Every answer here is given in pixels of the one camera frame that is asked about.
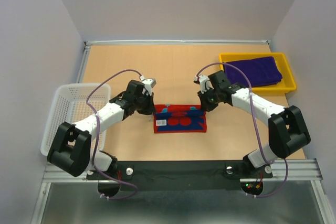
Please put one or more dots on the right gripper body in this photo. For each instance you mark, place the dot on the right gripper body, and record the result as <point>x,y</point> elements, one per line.
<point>210,98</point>

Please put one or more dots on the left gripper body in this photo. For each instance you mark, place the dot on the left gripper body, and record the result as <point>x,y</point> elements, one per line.
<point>144,104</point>

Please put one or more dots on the red blue patterned towel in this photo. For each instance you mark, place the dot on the red blue patterned towel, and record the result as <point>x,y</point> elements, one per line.
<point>179,118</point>

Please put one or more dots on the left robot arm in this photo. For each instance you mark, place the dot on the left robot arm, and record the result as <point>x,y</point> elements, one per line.
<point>71,147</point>

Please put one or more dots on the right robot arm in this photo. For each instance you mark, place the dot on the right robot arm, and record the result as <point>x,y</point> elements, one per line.
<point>287,130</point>

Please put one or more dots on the white plastic basket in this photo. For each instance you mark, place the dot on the white plastic basket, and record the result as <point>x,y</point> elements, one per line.
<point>69,105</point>

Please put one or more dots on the yellow plastic tray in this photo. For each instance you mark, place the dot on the yellow plastic tray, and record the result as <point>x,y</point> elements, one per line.
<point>286,85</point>

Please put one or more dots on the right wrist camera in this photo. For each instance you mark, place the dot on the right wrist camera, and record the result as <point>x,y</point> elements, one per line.
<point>203,82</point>

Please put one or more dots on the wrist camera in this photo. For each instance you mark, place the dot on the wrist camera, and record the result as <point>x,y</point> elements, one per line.
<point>203,82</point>
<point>149,84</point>

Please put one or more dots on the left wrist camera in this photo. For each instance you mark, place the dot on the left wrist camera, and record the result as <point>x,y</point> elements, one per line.
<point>149,84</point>

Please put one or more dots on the aluminium back rail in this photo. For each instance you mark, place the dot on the aluminium back rail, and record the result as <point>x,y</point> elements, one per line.
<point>175,42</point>

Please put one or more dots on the aluminium rail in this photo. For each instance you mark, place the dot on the aluminium rail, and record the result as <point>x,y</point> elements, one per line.
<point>175,42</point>
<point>298,170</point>

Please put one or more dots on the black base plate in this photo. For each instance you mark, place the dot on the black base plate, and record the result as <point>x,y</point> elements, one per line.
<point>187,175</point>

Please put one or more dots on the aluminium front rail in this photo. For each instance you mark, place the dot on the aluminium front rail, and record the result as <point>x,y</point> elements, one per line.
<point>298,170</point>

